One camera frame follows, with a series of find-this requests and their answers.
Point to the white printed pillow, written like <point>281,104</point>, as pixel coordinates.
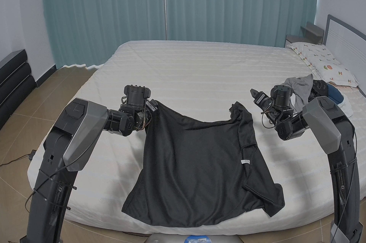
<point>323,60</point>

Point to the black shiny garment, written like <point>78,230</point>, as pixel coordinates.
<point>318,89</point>

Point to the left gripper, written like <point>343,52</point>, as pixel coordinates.
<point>151,106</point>

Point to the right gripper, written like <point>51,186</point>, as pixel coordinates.
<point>261,99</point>

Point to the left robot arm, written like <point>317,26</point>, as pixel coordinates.
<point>77,127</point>

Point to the grey bedside table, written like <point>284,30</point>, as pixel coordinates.
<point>311,29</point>

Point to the black chest of drawers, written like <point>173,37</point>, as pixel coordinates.
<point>14,84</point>

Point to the white garment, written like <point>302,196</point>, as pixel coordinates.
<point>347,106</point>

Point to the black T-shirt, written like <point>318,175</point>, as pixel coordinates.
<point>194,167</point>

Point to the bed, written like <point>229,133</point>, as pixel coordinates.
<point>185,70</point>

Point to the grey garment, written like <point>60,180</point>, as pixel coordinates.
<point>300,89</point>

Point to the dark blue garment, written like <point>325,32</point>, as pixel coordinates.
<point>336,96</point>

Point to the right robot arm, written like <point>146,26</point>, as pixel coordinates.
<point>326,122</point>

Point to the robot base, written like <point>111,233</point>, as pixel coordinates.
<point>197,239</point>

